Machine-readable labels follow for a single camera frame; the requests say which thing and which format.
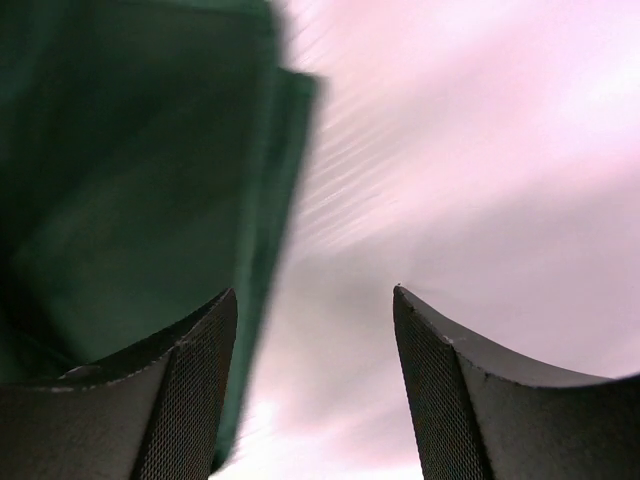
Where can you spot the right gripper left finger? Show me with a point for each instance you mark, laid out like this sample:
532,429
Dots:
149,411

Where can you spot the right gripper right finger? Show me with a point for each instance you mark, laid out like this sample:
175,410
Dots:
482,411

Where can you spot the dark green cloth napkin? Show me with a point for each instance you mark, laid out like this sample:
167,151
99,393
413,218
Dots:
149,154

